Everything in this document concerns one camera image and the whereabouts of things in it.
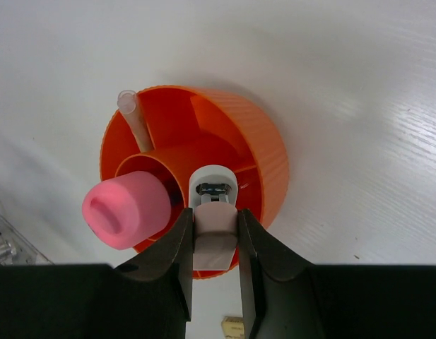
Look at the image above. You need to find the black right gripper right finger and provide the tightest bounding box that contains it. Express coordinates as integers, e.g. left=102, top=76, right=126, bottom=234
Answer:
left=238, top=210, right=436, bottom=338

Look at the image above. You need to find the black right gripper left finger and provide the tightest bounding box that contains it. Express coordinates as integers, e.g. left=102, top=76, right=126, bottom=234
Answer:
left=0, top=208, right=193, bottom=338

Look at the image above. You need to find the pink capped clear tube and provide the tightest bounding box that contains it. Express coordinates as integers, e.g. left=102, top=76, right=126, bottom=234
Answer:
left=82, top=171, right=172, bottom=250

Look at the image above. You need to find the pale pink eraser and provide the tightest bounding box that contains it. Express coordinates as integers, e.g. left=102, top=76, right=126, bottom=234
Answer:
left=193, top=201, right=237, bottom=271

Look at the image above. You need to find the green correction tape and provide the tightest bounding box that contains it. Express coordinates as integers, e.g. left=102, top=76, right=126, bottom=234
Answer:
left=188, top=165, right=238, bottom=209

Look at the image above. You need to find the small yellow eraser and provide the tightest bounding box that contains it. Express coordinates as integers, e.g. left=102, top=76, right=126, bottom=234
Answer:
left=221, top=316, right=244, bottom=339

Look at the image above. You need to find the cream pen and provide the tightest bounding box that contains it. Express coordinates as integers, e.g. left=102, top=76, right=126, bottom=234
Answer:
left=117, top=90, right=154, bottom=153

